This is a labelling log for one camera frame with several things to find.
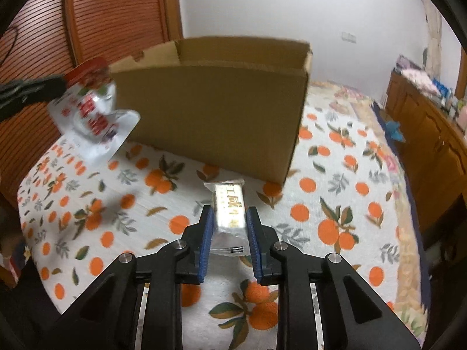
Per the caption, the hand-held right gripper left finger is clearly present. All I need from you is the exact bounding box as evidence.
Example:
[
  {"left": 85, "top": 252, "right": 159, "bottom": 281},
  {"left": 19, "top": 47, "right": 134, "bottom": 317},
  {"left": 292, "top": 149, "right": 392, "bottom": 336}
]
[{"left": 51, "top": 205, "right": 214, "bottom": 350}]

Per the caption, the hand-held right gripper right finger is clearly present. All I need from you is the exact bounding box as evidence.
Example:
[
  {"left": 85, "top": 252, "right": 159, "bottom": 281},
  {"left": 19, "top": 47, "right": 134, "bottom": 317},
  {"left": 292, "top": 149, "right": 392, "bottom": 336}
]
[{"left": 245, "top": 207, "right": 420, "bottom": 350}]

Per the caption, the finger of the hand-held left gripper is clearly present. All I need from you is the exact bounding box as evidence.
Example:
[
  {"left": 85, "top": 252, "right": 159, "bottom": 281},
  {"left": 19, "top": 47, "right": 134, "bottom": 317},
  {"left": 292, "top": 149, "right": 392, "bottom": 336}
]
[{"left": 0, "top": 74, "right": 69, "bottom": 121}]

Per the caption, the white snack bar packet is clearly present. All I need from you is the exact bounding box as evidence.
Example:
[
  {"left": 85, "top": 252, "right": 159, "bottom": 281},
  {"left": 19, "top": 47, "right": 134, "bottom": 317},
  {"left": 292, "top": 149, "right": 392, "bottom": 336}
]
[{"left": 203, "top": 178, "right": 252, "bottom": 258}]

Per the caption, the white foil snack pouch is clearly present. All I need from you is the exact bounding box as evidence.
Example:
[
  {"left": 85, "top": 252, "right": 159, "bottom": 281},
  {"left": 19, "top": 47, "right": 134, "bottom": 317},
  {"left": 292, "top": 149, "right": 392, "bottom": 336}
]
[{"left": 47, "top": 57, "right": 141, "bottom": 165}]

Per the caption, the brown cardboard box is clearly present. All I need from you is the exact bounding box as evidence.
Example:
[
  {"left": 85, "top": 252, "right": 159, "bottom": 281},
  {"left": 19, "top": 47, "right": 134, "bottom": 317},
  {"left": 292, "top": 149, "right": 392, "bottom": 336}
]
[{"left": 107, "top": 36, "right": 313, "bottom": 185}]

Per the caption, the orange fruit print bedsheet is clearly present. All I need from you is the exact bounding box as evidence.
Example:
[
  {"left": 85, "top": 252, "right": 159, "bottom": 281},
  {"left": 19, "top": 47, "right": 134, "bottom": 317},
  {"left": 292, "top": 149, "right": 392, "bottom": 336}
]
[{"left": 16, "top": 80, "right": 431, "bottom": 350}]

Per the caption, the wooden slatted wardrobe door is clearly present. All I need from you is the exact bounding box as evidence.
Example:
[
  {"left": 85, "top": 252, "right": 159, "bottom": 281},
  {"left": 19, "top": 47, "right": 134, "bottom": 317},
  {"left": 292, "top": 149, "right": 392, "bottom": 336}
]
[{"left": 0, "top": 0, "right": 183, "bottom": 205}]

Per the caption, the floral quilt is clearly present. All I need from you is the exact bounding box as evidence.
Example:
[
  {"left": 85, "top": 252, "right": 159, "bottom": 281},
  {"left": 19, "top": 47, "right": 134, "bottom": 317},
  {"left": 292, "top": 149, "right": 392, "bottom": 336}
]
[{"left": 310, "top": 80, "right": 387, "bottom": 117}]

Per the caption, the blue cloth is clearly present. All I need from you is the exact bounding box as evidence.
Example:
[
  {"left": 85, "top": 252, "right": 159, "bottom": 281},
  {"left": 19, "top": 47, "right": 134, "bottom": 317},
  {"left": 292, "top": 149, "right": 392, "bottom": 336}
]
[{"left": 387, "top": 120, "right": 405, "bottom": 143}]

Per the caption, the wooden cabinet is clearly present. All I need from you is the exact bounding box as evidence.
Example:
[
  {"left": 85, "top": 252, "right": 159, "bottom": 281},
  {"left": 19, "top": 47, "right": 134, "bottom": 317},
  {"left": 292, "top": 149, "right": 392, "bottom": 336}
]
[{"left": 385, "top": 69, "right": 467, "bottom": 234}]

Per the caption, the clutter of small bottles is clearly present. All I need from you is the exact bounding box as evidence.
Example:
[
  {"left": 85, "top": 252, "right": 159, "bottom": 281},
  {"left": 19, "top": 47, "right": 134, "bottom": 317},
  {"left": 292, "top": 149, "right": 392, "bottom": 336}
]
[{"left": 432, "top": 78, "right": 467, "bottom": 125}]

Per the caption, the beige hanging curtain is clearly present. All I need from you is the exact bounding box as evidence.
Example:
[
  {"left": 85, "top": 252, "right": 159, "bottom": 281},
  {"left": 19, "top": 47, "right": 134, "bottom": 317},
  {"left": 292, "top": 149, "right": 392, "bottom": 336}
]
[{"left": 423, "top": 3, "right": 460, "bottom": 95}]

